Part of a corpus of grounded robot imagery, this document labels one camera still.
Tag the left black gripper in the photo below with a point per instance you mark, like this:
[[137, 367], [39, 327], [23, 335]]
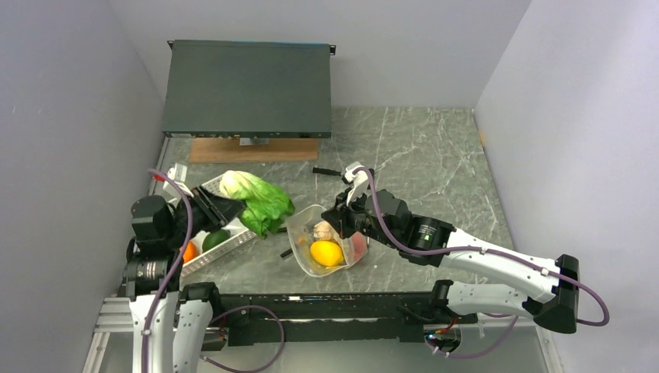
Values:
[[220, 209]]

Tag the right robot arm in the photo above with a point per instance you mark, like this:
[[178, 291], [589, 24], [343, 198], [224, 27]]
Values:
[[532, 287]]

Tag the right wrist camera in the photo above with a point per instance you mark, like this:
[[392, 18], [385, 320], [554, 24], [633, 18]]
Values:
[[355, 176]]

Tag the green lettuce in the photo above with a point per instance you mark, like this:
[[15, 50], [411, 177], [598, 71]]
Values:
[[267, 205]]

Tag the wooden board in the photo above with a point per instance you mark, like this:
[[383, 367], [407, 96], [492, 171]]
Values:
[[229, 150]]

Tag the clear dotted zip bag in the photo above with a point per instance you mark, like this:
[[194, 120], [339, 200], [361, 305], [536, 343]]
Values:
[[309, 217]]

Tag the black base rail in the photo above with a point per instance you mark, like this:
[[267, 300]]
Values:
[[324, 317]]

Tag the yellow lemon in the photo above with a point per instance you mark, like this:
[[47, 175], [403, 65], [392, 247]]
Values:
[[326, 253]]

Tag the white perforated plastic basket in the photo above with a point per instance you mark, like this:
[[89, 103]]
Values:
[[239, 236]]

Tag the red peach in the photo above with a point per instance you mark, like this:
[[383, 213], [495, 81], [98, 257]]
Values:
[[360, 246]]

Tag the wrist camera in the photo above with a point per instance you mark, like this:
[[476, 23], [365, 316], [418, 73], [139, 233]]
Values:
[[178, 174], [355, 176]]

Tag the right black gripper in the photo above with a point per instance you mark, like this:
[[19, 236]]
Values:
[[339, 214]]

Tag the orange handled pliers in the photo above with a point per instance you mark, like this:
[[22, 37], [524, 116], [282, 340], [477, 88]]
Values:
[[285, 242]]

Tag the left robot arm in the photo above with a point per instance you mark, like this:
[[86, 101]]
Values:
[[170, 321]]

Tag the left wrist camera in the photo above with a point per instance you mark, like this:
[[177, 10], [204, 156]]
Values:
[[178, 174]]

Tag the orange fruit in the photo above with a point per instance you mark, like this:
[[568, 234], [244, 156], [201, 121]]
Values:
[[190, 252]]

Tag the dark green rack server box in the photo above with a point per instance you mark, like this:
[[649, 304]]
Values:
[[248, 89]]

